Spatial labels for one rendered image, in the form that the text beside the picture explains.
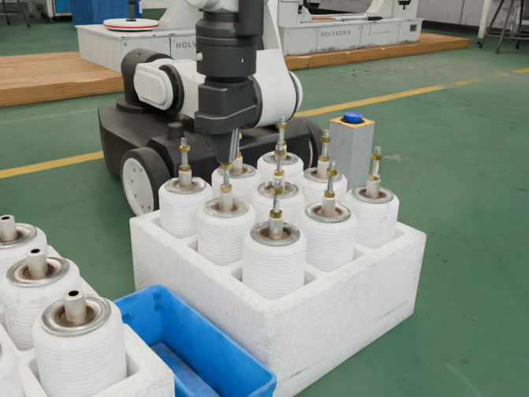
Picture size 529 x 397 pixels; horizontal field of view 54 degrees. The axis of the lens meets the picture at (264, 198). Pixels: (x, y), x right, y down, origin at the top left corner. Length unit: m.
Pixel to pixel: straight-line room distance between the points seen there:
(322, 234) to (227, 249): 0.15
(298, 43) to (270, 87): 2.37
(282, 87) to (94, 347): 0.84
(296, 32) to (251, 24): 2.87
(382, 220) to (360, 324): 0.18
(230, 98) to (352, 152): 0.44
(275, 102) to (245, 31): 0.55
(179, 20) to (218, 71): 2.50
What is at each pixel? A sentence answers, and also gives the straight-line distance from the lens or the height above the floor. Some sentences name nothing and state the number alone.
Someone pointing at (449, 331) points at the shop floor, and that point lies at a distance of 1.07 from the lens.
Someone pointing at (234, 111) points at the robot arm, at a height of 0.42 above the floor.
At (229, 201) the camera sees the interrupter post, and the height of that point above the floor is 0.27.
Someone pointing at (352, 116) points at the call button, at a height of 0.33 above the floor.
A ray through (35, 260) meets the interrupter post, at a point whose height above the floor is 0.27.
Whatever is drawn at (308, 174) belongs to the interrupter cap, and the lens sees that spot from 1.01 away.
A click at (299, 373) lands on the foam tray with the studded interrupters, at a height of 0.04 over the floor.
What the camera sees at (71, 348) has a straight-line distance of 0.61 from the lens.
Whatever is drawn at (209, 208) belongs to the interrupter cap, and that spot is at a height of 0.25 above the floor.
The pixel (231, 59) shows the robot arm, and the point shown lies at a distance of 0.74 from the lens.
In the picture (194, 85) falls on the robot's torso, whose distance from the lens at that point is 1.47.
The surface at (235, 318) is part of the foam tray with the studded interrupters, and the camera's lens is 0.80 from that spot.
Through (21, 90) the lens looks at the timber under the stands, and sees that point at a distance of 2.67.
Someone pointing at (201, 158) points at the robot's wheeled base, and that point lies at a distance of 1.31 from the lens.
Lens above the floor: 0.62
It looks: 24 degrees down
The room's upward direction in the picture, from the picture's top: 2 degrees clockwise
